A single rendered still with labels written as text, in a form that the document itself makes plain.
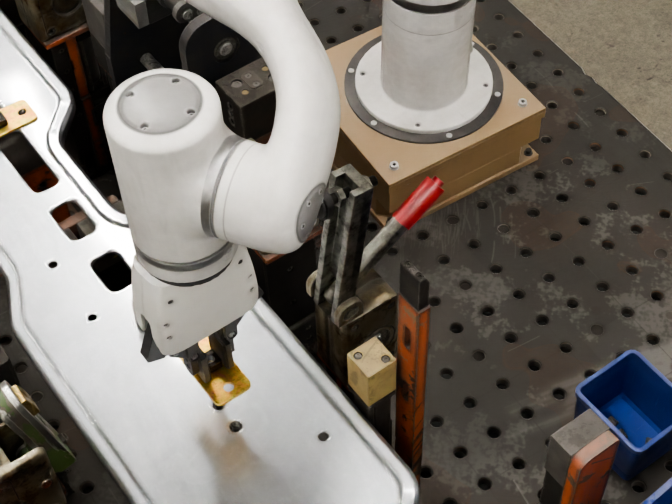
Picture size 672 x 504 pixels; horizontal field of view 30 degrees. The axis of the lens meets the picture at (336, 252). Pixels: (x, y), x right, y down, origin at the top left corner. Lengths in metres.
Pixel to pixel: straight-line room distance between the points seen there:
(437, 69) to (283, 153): 0.79
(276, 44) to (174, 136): 0.10
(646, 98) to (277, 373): 1.84
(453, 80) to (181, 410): 0.67
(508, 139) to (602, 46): 1.33
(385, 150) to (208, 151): 0.80
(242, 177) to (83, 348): 0.44
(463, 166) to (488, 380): 0.31
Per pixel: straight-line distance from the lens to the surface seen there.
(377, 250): 1.19
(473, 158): 1.72
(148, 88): 0.91
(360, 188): 1.09
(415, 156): 1.67
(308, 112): 0.88
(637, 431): 1.57
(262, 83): 1.32
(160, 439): 1.21
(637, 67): 3.01
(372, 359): 1.16
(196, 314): 1.04
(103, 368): 1.26
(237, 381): 1.15
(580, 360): 1.62
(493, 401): 1.57
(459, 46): 1.65
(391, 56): 1.66
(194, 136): 0.88
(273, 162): 0.88
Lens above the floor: 2.04
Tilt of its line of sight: 52 degrees down
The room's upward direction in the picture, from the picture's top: 2 degrees counter-clockwise
